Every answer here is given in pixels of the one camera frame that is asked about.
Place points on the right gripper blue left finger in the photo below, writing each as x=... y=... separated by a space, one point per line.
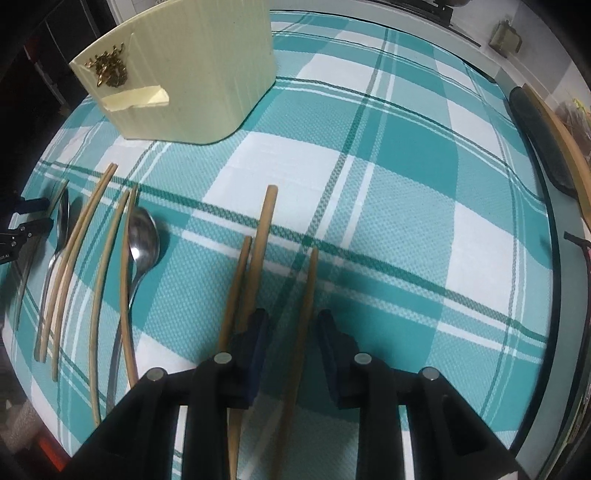
x=248 y=351

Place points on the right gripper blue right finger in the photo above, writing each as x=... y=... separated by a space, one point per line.
x=338 y=350

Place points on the teal checked tablecloth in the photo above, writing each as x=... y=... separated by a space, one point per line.
x=395 y=159

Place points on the cream utensil holder box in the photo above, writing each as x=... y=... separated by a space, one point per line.
x=181 y=71

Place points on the wooden cutting board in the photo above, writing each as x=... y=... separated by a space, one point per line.
x=575 y=161

